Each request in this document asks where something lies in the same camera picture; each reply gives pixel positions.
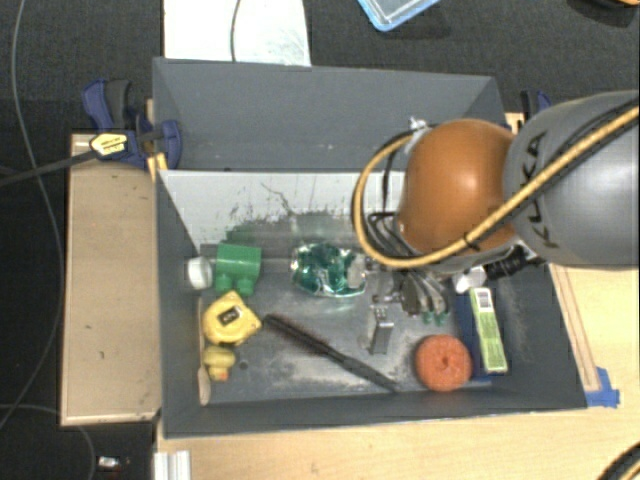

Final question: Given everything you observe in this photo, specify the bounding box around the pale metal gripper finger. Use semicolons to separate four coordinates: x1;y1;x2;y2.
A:
350;260;401;305
368;304;396;357

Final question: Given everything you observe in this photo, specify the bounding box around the blue flat box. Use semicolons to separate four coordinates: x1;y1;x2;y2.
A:
451;292;494;382

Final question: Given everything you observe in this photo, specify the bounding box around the black comb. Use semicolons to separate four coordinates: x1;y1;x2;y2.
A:
262;313;402;395

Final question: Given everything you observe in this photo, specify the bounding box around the green crumpled foil packet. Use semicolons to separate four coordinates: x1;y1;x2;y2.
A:
290;241;370;300

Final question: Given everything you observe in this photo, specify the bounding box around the orange round sponge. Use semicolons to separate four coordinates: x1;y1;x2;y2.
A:
413;333;474;394

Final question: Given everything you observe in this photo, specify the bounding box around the green and white box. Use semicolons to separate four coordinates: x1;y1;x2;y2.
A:
467;287;510;375

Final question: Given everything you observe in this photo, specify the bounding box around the green toy block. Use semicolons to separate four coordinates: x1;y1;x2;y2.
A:
213;242;263;298

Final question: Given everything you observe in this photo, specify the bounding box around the yellow tape measure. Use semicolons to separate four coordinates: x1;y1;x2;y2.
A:
200;290;263;347

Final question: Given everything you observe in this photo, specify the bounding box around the yellow rubber duck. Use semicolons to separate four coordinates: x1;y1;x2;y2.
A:
201;344;237;383

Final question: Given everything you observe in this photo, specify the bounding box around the white round cap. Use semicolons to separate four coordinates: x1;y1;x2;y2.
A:
186;256;216;291

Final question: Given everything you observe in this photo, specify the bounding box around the beige flat stick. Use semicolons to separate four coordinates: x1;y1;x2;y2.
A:
197;366;213;407

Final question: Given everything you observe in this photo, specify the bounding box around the grey metal bin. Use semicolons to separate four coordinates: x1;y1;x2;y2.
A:
151;56;589;439

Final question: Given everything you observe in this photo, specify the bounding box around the black cylinder on white bracket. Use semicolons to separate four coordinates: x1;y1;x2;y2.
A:
452;245;545;295

